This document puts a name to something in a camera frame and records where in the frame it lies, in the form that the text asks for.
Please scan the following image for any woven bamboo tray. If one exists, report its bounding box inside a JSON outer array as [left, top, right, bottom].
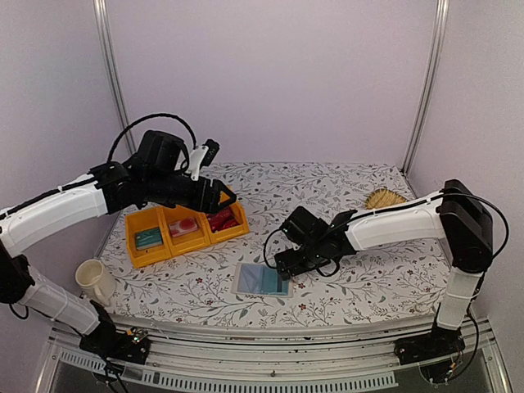
[[364, 188, 408, 210]]

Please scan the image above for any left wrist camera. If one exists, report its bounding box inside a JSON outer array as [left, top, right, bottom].
[[186, 139, 220, 181]]

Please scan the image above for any left black cable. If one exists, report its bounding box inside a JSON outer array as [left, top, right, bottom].
[[106, 113, 197, 165]]

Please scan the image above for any beige card holder wallet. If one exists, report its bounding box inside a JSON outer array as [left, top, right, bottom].
[[231, 263, 292, 298]]

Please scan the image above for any yellow middle storage bin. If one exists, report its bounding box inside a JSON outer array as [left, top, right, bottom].
[[159, 206, 210, 256]]

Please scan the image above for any aluminium frame post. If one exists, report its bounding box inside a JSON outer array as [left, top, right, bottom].
[[93, 0, 142, 156], [401, 0, 449, 177]]

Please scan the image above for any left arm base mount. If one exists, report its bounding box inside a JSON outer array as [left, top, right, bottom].
[[79, 325, 151, 365]]

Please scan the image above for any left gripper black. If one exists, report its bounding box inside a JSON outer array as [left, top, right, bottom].
[[146, 171, 238, 214]]

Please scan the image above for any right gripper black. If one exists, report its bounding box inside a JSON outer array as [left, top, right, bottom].
[[275, 242, 330, 280]]

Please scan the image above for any black cable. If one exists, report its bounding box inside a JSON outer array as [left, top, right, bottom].
[[261, 192, 511, 279], [106, 113, 197, 165]]

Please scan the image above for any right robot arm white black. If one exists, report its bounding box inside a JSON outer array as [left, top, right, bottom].
[[273, 179, 495, 357]]

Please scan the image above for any dark red VIP card stack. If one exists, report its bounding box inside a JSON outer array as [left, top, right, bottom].
[[206, 207, 239, 233]]

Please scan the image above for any front aluminium rail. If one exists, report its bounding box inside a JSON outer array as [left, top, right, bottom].
[[34, 314, 513, 393]]

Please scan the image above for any right black cable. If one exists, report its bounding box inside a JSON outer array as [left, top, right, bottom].
[[261, 192, 511, 279]]

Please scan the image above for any green card stack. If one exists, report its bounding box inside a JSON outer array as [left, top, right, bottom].
[[135, 227, 164, 251]]

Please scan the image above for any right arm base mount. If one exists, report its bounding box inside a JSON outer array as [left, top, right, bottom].
[[394, 326, 465, 365]]

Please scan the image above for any right aluminium frame post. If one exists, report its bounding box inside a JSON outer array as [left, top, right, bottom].
[[401, 0, 449, 177]]

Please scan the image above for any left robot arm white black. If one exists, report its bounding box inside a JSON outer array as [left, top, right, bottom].
[[1, 130, 237, 355]]

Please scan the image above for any left aluminium frame post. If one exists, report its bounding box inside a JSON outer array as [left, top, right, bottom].
[[93, 0, 142, 156]]

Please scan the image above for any yellow left storage bin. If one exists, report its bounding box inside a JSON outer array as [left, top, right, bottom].
[[125, 207, 171, 269]]

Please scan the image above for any pink white card stack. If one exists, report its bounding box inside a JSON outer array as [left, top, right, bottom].
[[168, 217, 198, 238]]

